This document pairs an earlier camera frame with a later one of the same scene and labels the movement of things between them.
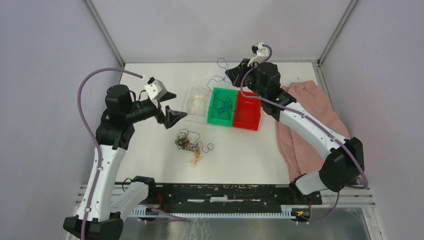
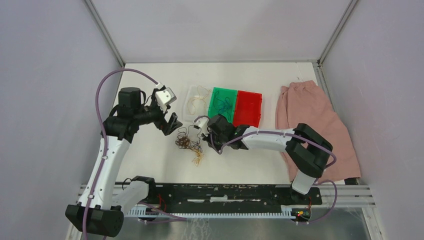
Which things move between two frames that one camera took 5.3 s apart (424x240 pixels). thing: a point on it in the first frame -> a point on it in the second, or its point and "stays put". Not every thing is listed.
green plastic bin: [222, 106] stays put
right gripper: [234, 74] -> [208, 139]
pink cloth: [301, 154] stays put
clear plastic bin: [196, 104] stays put
